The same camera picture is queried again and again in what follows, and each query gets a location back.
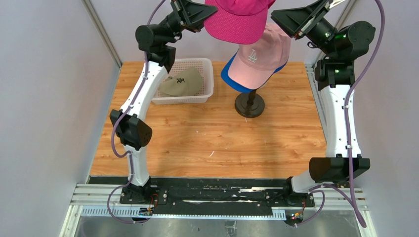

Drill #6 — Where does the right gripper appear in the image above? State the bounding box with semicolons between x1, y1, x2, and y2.
270;0;337;59

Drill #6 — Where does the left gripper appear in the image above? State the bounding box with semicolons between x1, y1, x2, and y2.
158;0;217;47

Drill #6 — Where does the magenta baseball cap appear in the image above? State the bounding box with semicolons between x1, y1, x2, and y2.
204;0;275;44

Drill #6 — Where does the light pink baseball cap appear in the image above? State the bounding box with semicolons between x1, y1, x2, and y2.
237;23;291;70

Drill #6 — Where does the blue baseball cap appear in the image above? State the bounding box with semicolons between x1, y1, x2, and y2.
220;52;288;92

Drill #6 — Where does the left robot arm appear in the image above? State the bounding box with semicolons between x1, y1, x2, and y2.
110;0;217;204

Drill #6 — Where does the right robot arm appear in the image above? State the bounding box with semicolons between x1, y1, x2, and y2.
271;0;376;206

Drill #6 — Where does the white plastic basket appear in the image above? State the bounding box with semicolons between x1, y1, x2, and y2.
152;58;214;105

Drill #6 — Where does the khaki baseball cap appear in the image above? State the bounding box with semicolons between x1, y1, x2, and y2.
158;67;204;97

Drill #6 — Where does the dark wooden mannequin stand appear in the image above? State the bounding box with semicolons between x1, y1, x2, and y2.
235;90;265;118

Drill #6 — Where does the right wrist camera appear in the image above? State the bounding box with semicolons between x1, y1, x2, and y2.
325;0;345;9

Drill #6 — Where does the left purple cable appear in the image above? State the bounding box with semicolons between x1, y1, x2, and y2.
107;0;168;225

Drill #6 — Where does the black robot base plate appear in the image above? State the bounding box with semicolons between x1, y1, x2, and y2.
87;175;325;217

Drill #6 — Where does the aluminium frame rail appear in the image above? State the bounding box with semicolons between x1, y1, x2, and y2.
70;184;353;221

